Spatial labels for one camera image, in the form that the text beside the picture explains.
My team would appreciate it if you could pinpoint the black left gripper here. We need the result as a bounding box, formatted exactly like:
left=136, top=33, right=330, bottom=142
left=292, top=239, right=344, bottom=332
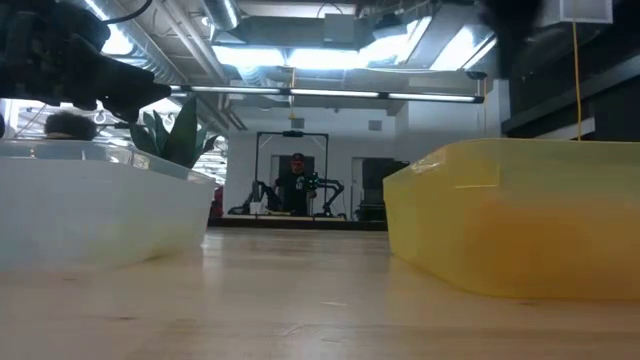
left=0, top=29, right=172, bottom=124

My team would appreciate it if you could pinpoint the white translucent plastic bin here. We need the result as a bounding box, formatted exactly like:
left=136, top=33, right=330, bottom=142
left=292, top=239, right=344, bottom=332
left=0, top=138, right=217, bottom=273

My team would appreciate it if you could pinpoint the yellow translucent plastic bin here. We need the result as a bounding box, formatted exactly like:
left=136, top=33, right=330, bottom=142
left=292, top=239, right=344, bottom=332
left=382, top=138, right=640, bottom=301

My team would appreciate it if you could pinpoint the green leafy plant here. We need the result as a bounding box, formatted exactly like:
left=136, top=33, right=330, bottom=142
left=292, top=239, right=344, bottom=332
left=128, top=94, right=220, bottom=170

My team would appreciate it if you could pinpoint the person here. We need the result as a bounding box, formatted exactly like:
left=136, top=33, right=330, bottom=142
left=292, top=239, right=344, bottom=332
left=273, top=152, right=318, bottom=217
left=43, top=110, right=99, bottom=142

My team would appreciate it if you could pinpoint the red object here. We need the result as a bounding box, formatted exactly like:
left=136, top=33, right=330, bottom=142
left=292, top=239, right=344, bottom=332
left=209, top=185, right=225, bottom=219

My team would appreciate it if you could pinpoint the background station table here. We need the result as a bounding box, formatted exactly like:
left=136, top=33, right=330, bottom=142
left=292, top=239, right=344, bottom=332
left=207, top=213, right=389, bottom=232

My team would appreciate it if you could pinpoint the black cabinet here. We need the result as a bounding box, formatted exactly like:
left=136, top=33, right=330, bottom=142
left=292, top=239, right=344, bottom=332
left=358, top=157, right=410, bottom=222

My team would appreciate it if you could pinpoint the white ceiling vent box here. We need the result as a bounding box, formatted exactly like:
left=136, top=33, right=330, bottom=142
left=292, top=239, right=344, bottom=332
left=542, top=0, right=614, bottom=26

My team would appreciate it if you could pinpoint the spiral silver air duct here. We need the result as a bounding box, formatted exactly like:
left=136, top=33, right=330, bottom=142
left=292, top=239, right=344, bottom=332
left=74, top=0, right=189, bottom=86

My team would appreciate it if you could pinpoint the black camera cable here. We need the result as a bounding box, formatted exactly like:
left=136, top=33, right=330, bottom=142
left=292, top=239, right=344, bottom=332
left=103, top=0, right=154, bottom=26

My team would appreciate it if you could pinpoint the round silver air duct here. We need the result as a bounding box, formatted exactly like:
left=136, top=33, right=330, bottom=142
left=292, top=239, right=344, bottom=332
left=202, top=0, right=242, bottom=32

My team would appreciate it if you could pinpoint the black background station frame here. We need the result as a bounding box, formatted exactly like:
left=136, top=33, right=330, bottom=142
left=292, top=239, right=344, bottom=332
left=254, top=130, right=331, bottom=219

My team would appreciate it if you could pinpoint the thin yellow hanging cable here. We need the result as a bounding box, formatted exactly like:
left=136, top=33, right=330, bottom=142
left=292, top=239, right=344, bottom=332
left=480, top=77, right=489, bottom=140

